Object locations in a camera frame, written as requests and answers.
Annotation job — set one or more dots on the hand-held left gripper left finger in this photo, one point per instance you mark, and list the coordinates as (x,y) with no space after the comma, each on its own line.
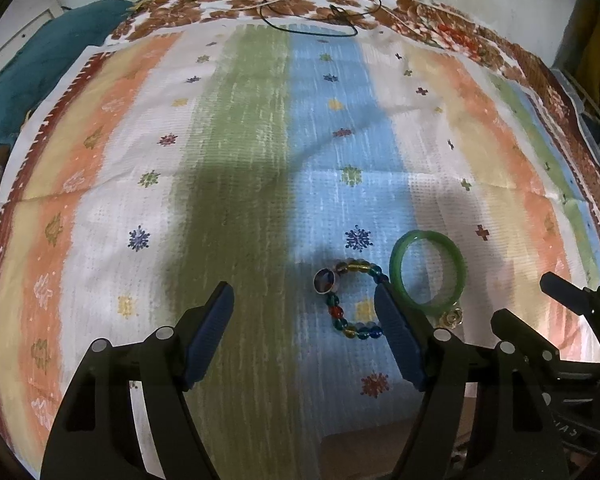
(207,340)

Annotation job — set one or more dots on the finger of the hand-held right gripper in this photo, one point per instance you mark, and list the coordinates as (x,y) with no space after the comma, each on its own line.
(522,332)
(565,290)

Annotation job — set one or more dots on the striped colourful mat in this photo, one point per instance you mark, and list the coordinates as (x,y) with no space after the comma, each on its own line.
(255,160)

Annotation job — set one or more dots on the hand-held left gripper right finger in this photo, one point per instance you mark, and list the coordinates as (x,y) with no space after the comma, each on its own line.
(400,340)

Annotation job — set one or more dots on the teal pillow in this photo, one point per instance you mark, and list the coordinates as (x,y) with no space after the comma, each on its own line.
(55,50)

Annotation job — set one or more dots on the white bed headboard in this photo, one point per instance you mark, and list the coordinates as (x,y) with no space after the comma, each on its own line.
(25,35)

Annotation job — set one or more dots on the green jade bangle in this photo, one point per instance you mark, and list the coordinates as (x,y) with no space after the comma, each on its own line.
(427,235)

